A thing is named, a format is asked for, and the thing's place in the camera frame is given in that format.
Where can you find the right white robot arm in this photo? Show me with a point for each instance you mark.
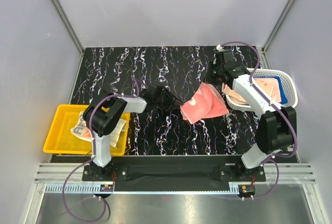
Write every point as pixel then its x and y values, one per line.
pixel 277 124

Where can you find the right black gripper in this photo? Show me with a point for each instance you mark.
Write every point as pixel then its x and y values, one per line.
pixel 209 79

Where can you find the pink patterned towel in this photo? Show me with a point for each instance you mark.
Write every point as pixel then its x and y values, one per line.
pixel 207 102

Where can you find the white perforated plastic basket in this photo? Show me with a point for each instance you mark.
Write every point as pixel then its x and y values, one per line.
pixel 287 83

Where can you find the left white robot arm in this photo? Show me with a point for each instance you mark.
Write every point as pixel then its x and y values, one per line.
pixel 104 112

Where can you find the yellow plastic tray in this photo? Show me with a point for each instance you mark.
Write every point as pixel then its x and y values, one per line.
pixel 60 140

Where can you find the blue folded towel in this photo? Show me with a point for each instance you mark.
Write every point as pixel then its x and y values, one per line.
pixel 282 92

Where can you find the slotted white cable duct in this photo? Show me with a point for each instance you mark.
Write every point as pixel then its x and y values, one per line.
pixel 80 188

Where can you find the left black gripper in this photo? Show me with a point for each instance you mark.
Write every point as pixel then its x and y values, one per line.
pixel 170 99

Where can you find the orange fox pattern towel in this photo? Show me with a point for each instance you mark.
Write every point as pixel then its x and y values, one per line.
pixel 268 84

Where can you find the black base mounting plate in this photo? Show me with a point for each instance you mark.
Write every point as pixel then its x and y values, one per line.
pixel 172 174

